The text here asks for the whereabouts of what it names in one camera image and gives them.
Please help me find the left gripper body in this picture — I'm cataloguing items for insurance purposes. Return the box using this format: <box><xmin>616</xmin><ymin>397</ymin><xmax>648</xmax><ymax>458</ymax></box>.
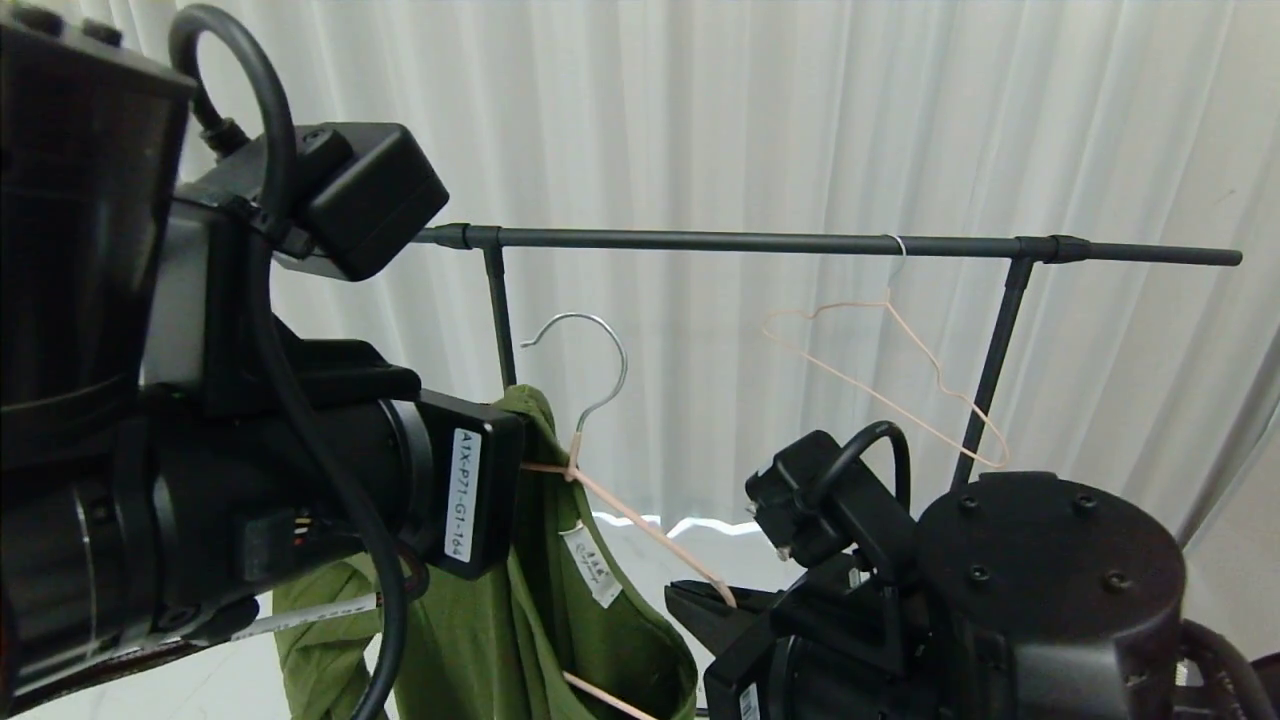
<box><xmin>130</xmin><ymin>386</ymin><xmax>527</xmax><ymax>603</ymax></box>

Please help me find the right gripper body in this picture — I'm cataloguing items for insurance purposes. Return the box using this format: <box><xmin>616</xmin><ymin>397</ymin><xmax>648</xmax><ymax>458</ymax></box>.
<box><xmin>705</xmin><ymin>578</ymin><xmax>937</xmax><ymax>720</ymax></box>

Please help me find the pink clothes hanger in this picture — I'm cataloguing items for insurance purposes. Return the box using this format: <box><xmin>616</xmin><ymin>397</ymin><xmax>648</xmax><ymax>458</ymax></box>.
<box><xmin>520</xmin><ymin>313</ymin><xmax>739</xmax><ymax>720</ymax></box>
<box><xmin>762</xmin><ymin>237</ymin><xmax>1011</xmax><ymax>471</ymax></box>

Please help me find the green printed shirt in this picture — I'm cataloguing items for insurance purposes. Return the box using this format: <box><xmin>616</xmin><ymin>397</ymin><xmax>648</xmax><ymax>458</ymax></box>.
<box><xmin>272</xmin><ymin>385</ymin><xmax>699</xmax><ymax>720</ymax></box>

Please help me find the black clothes rack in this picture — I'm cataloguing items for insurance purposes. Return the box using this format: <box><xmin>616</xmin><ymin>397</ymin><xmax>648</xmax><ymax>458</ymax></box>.
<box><xmin>415</xmin><ymin>223</ymin><xmax>1243</xmax><ymax>491</ymax></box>

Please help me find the white curtain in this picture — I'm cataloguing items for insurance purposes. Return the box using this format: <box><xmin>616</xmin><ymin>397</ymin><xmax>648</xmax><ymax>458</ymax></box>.
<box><xmin>40</xmin><ymin>0</ymin><xmax>1280</xmax><ymax>546</ymax></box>

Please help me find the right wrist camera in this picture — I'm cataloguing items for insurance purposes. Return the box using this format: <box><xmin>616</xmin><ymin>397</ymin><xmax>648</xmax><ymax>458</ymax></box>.
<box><xmin>745</xmin><ymin>430</ymin><xmax>921</xmax><ymax>601</ymax></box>

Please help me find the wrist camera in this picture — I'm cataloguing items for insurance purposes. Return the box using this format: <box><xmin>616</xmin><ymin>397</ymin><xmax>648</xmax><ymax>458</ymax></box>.
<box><xmin>745</xmin><ymin>430</ymin><xmax>921</xmax><ymax>601</ymax></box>
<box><xmin>178</xmin><ymin>122</ymin><xmax>451</xmax><ymax>401</ymax></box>

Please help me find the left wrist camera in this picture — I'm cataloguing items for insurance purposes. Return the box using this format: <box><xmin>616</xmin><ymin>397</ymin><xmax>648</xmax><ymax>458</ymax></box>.
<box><xmin>178</xmin><ymin>122</ymin><xmax>451</xmax><ymax>401</ymax></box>

